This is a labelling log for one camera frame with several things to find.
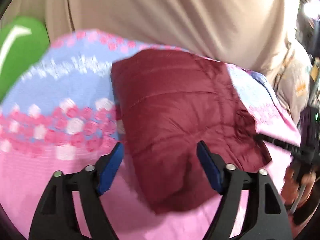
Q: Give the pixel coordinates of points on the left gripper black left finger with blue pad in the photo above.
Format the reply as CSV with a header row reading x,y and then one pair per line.
x,y
55,216

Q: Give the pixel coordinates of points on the grey floral fabric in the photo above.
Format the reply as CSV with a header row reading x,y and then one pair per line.
x,y
292,82

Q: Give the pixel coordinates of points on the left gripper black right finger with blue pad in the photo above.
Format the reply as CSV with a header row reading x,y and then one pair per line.
x,y
265,216

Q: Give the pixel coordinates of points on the person's right hand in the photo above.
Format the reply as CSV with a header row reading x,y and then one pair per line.
x,y
290,188

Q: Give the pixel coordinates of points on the pink floral bed sheet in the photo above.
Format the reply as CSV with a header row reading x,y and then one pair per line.
x,y
44,121

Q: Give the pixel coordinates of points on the beige curtain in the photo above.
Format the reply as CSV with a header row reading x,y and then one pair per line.
x,y
249,33

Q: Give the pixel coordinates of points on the maroon quilted puffer jacket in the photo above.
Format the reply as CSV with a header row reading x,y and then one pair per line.
x,y
169,101

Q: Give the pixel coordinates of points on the green pillow white stripe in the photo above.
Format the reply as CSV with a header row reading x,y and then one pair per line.
x,y
23,42

